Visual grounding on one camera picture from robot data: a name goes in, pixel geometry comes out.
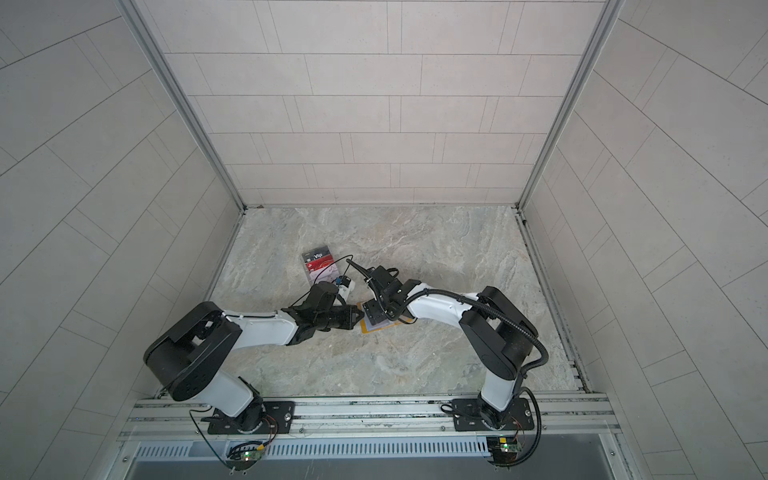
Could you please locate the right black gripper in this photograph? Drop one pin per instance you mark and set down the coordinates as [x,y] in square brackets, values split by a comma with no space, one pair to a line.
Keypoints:
[374,316]

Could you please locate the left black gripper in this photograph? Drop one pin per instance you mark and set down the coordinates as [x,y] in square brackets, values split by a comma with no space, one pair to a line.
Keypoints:
[350,321]

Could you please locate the yellow leather card holder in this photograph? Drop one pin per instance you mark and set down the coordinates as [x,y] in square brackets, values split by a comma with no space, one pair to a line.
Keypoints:
[384,324]

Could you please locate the black VIP card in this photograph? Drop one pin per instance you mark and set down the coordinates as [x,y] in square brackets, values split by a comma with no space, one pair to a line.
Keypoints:
[316,254]

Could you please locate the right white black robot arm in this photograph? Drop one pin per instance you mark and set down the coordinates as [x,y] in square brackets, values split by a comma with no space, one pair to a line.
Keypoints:
[504,340]

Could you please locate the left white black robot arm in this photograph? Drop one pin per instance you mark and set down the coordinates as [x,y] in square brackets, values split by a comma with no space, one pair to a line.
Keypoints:
[187,358]

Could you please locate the white pink card in box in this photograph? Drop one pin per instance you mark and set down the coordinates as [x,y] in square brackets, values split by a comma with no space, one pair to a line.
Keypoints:
[328,273]

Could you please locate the clear acrylic card box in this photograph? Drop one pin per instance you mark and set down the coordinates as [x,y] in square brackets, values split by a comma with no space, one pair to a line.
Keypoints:
[320,265]

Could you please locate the red card in box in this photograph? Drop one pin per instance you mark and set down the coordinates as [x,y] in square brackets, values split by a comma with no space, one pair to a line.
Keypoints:
[313,266]

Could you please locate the white vent grille strip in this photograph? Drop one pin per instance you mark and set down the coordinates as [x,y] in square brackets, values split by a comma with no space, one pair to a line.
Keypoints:
[324,448]

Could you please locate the left green circuit board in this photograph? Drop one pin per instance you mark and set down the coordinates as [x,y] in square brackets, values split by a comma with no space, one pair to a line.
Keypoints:
[243,456]

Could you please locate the green circuit board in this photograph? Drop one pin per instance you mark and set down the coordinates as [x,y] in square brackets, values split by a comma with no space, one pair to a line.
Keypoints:
[504,451]
[243,456]

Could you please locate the right green circuit board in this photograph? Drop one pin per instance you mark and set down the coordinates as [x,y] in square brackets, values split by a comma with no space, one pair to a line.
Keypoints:
[504,451]

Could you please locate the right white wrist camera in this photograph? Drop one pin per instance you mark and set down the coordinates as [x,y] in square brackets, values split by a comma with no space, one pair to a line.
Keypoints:
[366,273]

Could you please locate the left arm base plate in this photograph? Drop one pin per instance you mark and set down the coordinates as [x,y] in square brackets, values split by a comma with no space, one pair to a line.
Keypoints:
[262,417]

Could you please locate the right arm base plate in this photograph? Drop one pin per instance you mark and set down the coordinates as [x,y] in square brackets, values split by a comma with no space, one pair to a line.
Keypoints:
[474,415]

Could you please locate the aluminium mounting rail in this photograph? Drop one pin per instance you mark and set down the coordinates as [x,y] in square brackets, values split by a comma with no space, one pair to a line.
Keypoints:
[372,416]

